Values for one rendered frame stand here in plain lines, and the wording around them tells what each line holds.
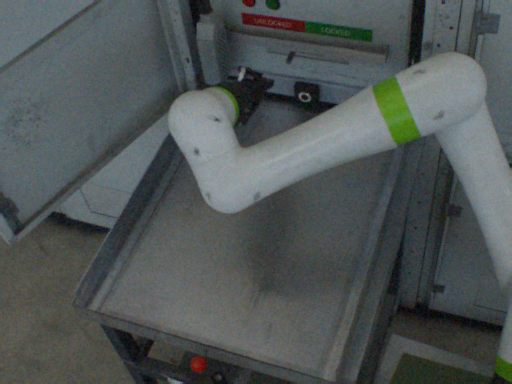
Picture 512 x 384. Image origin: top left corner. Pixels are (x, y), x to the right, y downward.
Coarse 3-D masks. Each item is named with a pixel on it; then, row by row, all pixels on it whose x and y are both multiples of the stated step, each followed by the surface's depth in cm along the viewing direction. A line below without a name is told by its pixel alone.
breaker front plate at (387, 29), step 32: (224, 0) 158; (256, 0) 154; (288, 0) 151; (320, 0) 148; (352, 0) 145; (384, 0) 142; (256, 32) 162; (288, 32) 158; (384, 32) 149; (256, 64) 170; (320, 64) 163; (352, 64) 159
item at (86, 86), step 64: (0, 0) 126; (64, 0) 138; (128, 0) 151; (0, 64) 132; (64, 64) 146; (128, 64) 162; (0, 128) 140; (64, 128) 154; (128, 128) 172; (0, 192) 145; (64, 192) 163
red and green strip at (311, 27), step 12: (252, 24) 160; (264, 24) 159; (276, 24) 158; (288, 24) 156; (300, 24) 155; (312, 24) 154; (324, 24) 153; (336, 36) 154; (348, 36) 153; (360, 36) 152
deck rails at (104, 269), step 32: (160, 160) 161; (160, 192) 159; (384, 192) 151; (128, 224) 152; (384, 224) 143; (96, 256) 141; (128, 256) 148; (96, 288) 143; (352, 288) 137; (352, 320) 125
